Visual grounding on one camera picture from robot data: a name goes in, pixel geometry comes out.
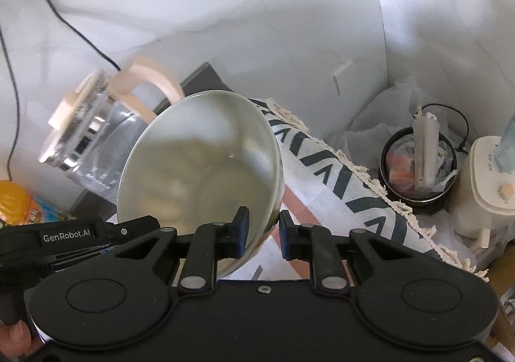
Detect white ceramic bowl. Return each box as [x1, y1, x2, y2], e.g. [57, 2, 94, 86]
[117, 91, 285, 277]

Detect orange juice bottle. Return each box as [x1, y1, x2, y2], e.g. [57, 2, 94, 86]
[0, 180, 74, 228]

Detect patterned fringed table mat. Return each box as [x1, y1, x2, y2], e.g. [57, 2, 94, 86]
[236, 97, 490, 282]

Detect person's right hand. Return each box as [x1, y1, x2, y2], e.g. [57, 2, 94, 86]
[0, 320, 43, 358]

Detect cream electric appliance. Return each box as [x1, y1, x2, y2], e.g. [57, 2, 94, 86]
[449, 120, 514, 255]

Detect glass kettle with beige handle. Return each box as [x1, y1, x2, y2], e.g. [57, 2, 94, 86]
[39, 57, 184, 203]

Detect black round trash bin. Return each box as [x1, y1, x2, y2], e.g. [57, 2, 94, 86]
[379, 102, 470, 214]

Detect black power cable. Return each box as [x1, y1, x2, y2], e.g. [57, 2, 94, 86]
[0, 0, 121, 182]

